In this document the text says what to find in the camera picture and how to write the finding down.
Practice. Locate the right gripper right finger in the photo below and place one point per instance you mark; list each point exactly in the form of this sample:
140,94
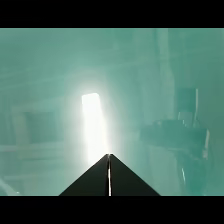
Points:
125,181

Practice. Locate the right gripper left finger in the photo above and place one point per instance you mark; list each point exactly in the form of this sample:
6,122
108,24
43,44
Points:
95,181

